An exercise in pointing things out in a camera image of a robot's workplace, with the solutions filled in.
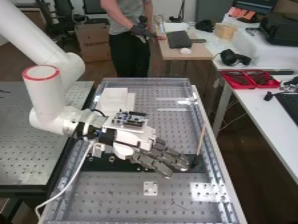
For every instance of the white desk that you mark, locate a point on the white desk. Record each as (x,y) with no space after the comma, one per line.
(266,126)

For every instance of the black case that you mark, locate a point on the black case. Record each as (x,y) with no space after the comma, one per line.
(281,31)

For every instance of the thin stick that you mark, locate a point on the thin stick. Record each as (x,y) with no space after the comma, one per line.
(201,143)

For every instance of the white mouse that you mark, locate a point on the white mouse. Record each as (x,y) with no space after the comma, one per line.
(185,50)

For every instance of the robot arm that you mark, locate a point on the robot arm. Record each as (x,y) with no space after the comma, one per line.
(48,95)

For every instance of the black keyboard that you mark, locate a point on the black keyboard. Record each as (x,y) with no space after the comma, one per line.
(290,106)
(178,39)

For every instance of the small cardboard box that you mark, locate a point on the small cardboard box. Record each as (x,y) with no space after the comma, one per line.
(225,31)

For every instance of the clear box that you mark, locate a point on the clear box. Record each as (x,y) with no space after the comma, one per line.
(133,203)

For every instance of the red tray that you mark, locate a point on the red tray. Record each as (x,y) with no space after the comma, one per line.
(265,78)
(238,79)

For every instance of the small white box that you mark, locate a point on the small white box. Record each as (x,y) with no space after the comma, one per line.
(116,100)

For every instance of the wooden desk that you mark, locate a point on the wooden desk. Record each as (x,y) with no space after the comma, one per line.
(194,55)

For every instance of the black office chair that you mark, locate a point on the black office chair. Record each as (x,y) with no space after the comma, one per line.
(60,16)

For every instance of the black plate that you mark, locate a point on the black plate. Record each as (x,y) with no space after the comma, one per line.
(106,165)

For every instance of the person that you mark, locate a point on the person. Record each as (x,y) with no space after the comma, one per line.
(128,43)

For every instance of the black headset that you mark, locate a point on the black headset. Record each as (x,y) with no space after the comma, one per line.
(234,57)

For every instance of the small white circuit board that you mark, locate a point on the small white circuit board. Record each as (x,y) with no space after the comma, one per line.
(150,188)

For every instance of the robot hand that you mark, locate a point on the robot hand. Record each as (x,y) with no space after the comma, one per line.
(133,138)

